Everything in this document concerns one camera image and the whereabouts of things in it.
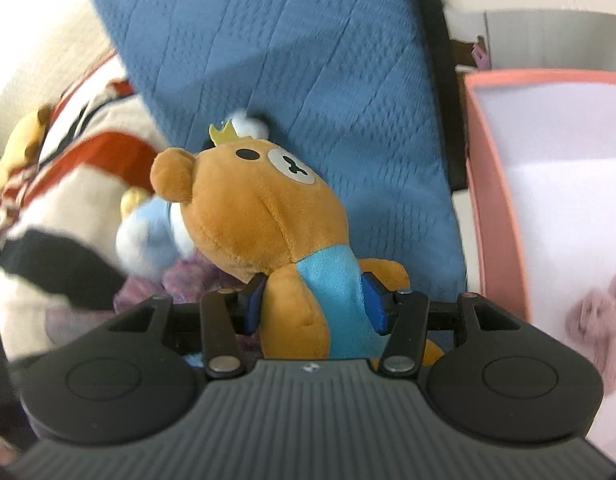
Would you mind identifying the purple sheer ribbon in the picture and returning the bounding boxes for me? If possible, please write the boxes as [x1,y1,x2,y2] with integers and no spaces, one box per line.
[114,250,262,367]

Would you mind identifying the brown bear plush blue shirt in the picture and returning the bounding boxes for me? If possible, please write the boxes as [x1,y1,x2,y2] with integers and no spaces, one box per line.
[149,119,446,369]

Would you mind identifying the white blue plush toy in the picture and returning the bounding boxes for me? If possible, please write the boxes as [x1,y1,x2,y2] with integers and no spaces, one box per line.
[116,188,196,282]

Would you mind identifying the pink knitted plush toy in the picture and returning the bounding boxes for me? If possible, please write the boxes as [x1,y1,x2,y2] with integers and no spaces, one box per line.
[566,273,616,396]

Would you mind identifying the black white panda plush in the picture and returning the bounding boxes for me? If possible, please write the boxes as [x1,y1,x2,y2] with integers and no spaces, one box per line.
[229,110,269,140]

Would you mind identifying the red white black blanket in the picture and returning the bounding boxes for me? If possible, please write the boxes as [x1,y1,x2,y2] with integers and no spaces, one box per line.
[0,54,168,361]

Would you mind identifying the pink storage box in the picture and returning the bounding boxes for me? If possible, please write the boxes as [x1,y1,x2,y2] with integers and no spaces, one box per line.
[464,70,616,460]

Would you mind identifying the blue quilted bed cover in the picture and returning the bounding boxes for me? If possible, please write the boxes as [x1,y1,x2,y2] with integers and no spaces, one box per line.
[93,0,468,301]

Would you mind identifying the yellow plush toy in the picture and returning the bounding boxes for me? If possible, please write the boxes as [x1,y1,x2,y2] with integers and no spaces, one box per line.
[0,104,54,194]

